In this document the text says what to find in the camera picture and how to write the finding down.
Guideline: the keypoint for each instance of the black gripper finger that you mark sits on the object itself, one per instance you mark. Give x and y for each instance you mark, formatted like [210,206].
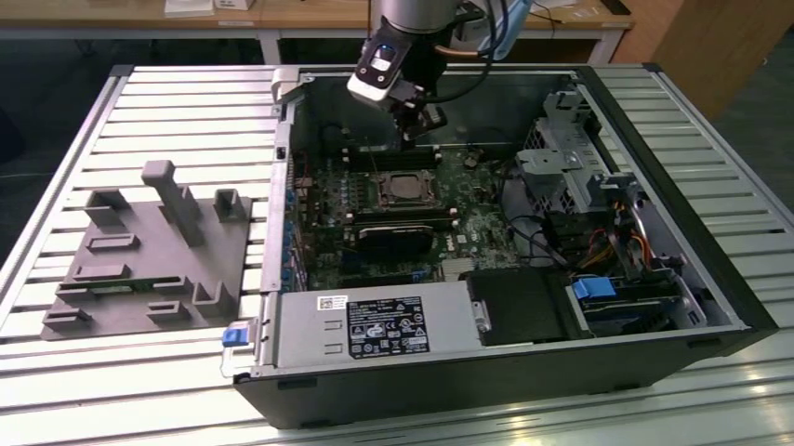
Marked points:
[436,118]
[412,132]

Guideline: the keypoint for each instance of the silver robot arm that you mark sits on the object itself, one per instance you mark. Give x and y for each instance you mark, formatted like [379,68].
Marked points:
[415,14]

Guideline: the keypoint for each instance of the black RAM slot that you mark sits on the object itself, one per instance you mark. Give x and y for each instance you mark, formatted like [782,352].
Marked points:
[391,166]
[396,219]
[384,148]
[396,212]
[387,154]
[391,160]
[396,215]

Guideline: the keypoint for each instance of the CPU socket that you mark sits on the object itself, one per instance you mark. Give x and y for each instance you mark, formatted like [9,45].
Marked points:
[375,179]

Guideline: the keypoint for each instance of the copper coloured tube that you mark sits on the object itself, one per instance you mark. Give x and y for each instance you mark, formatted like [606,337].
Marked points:
[455,52]

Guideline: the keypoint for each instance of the metal disk bay cage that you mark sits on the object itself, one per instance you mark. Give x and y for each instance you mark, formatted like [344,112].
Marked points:
[558,162]

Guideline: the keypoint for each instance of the black graphics card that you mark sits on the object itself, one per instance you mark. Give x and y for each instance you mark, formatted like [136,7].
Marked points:
[396,244]

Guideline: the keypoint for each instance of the green motherboard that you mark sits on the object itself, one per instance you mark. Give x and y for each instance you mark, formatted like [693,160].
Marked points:
[483,232]

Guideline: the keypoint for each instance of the silver chipset heatsink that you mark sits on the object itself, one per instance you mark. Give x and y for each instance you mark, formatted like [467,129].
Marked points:
[455,269]

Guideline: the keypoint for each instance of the small white box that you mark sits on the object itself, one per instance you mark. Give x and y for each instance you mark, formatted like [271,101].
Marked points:
[234,3]

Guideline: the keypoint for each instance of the black drive box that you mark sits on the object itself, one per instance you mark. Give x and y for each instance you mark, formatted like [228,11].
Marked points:
[520,302]

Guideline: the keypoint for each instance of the hard disk in blue carrier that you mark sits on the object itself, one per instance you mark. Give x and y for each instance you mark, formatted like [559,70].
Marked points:
[593,289]

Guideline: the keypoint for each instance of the wooden cabinet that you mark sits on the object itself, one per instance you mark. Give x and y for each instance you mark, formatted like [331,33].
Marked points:
[713,56]

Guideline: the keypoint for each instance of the silver power supply unit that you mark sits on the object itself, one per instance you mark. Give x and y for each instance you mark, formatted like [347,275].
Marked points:
[310,334]

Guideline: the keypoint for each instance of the gray parts rack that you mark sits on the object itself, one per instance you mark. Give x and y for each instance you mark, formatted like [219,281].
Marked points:
[143,260]

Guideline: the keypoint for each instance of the blue case latch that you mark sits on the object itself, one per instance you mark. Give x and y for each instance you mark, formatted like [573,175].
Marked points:
[234,337]

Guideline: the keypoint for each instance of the green RAM stick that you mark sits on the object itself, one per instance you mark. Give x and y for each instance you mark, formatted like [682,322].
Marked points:
[146,281]

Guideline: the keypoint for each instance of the wooden desk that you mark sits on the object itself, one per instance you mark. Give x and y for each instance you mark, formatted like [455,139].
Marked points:
[93,21]

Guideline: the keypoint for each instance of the black open PC case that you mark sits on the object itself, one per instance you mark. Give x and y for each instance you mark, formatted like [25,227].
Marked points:
[434,395]

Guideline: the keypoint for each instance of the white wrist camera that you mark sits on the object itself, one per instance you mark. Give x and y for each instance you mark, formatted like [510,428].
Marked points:
[378,69]

